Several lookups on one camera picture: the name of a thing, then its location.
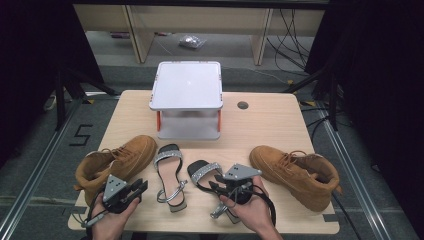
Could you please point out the clear plastic bag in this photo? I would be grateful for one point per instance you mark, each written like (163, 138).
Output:
(191, 41)

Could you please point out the tan suede boot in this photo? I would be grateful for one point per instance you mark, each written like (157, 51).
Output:
(130, 156)
(286, 173)

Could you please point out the aluminium floor rail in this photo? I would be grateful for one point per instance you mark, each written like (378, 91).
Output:
(36, 166)
(353, 180)

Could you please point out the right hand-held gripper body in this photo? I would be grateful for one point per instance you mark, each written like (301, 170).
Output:
(241, 171)

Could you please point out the beige wooden desk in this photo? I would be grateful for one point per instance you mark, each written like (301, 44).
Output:
(200, 18)

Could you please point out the white two-tier shoe rack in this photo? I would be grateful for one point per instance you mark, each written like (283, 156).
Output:
(186, 85)

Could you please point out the round grey table grommet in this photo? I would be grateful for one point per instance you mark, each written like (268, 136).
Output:
(243, 105)

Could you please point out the black metal stand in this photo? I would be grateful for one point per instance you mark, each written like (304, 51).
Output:
(60, 100)
(332, 100)

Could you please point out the black curtain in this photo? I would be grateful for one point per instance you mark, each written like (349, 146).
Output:
(33, 66)
(383, 83)

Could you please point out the person's right hand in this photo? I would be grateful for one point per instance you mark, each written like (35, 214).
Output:
(256, 216)

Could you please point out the person's left hand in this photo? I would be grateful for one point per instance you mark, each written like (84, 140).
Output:
(110, 223)

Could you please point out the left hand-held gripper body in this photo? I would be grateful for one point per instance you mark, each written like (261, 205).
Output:
(115, 190)

